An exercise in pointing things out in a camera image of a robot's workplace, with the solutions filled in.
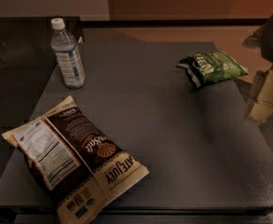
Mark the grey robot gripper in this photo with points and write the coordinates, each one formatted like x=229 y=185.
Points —
x=261 y=104

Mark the green jalapeno chip bag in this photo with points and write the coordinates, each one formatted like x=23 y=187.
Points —
x=211 y=67

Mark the brown Late July chip bag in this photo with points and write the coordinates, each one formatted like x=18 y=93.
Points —
x=79 y=167

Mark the clear plastic water bottle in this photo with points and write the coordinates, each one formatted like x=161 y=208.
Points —
x=67 y=55

